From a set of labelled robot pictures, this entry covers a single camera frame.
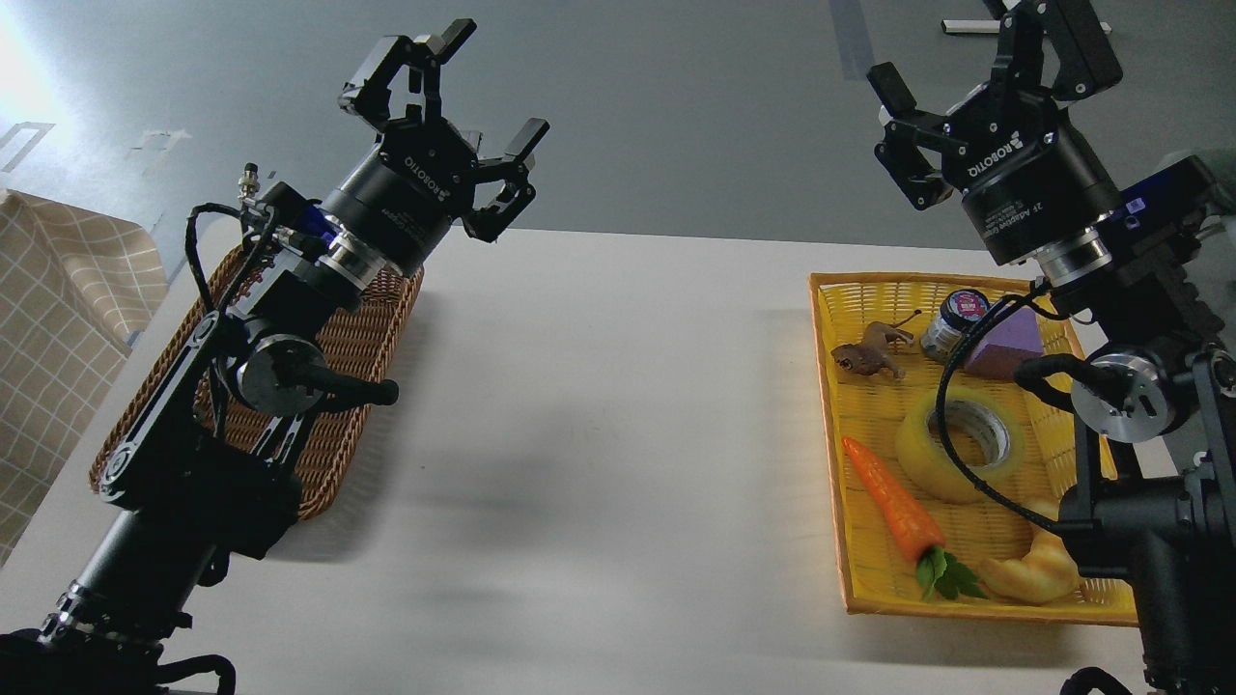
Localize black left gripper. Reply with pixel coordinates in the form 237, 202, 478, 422
321, 19, 550, 278

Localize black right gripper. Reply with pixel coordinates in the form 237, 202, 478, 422
866, 1, 1124, 265

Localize yellow tape roll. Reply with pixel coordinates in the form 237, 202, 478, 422
895, 387, 1026, 505

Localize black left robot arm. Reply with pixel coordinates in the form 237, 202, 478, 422
2, 19, 550, 694

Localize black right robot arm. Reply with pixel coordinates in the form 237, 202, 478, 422
868, 1, 1235, 694

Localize white metal stand base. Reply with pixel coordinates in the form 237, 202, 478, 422
941, 19, 1007, 37

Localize small dark glass jar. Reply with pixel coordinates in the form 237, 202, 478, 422
920, 289, 993, 364

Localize purple foam block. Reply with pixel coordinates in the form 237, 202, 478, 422
962, 307, 1044, 381

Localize brown toy animal figure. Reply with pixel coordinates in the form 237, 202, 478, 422
829, 310, 922, 381

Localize yellow woven tray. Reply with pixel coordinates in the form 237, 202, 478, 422
808, 272, 1138, 627

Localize beige checkered cloth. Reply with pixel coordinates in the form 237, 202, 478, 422
1, 189, 167, 559

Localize orange toy carrot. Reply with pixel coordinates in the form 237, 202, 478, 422
840, 437, 986, 601

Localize toy croissant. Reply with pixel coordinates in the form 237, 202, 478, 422
976, 523, 1082, 603

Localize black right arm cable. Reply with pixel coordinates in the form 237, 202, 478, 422
933, 279, 1063, 531

